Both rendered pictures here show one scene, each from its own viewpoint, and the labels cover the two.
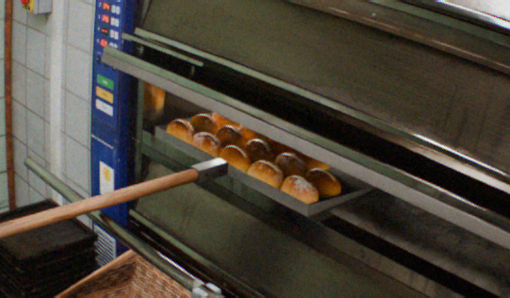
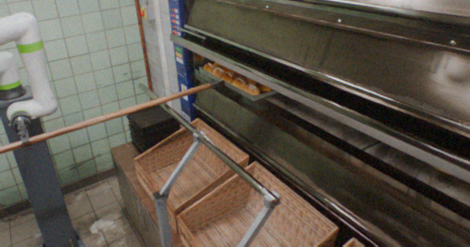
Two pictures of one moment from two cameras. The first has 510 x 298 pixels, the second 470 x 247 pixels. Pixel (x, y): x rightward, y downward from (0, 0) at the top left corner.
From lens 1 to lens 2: 0.36 m
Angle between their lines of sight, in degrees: 16
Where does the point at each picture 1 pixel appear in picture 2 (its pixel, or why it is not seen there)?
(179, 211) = (211, 102)
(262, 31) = (229, 21)
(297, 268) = (253, 124)
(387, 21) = (272, 9)
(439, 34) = (294, 11)
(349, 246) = (270, 113)
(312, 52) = (247, 28)
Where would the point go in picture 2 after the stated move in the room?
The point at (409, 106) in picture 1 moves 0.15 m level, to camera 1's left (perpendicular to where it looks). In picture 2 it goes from (283, 48) to (247, 47)
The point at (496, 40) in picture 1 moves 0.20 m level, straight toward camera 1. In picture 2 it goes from (318, 9) to (298, 22)
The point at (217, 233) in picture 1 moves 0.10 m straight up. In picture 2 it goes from (224, 110) to (223, 95)
